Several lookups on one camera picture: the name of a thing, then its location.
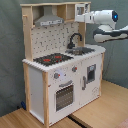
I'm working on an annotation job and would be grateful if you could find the white wooden toy kitchen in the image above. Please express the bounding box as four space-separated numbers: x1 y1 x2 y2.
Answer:
22 2 105 127

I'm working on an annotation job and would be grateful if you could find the grey cabinet door handle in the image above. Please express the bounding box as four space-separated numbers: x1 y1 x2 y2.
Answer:
82 76 86 90

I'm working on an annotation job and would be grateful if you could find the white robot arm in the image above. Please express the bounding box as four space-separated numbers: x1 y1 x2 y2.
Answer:
75 10 128 43

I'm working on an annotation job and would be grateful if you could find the black toy stovetop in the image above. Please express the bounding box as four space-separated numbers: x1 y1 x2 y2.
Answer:
34 53 71 66

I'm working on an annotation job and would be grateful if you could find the right red stove knob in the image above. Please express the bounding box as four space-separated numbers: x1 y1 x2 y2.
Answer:
71 65 79 74

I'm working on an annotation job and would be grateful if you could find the grey toy range hood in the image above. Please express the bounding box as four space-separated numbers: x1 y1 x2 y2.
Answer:
35 5 64 27

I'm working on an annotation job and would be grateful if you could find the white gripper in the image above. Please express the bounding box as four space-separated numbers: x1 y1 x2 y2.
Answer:
75 13 94 24

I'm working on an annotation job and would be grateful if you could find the left red stove knob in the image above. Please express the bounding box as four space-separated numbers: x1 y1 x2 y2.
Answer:
54 73 60 79

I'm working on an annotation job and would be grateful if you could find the grey toy ice dispenser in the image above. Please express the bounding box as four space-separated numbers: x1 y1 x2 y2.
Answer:
87 65 96 83

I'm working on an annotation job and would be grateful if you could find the white toy microwave door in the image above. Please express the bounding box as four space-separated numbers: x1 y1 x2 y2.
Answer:
75 3 88 16

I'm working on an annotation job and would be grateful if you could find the black toy faucet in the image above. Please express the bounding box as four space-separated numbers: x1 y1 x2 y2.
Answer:
67 33 82 49

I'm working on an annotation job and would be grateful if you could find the toy oven door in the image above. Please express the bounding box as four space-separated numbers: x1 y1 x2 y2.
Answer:
55 80 74 111

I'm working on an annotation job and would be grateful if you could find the grey toy sink basin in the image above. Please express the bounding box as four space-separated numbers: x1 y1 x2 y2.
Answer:
65 47 95 55

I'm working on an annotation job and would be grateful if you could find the red stove knob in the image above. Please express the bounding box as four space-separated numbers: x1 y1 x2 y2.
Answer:
71 65 79 74
54 73 60 79

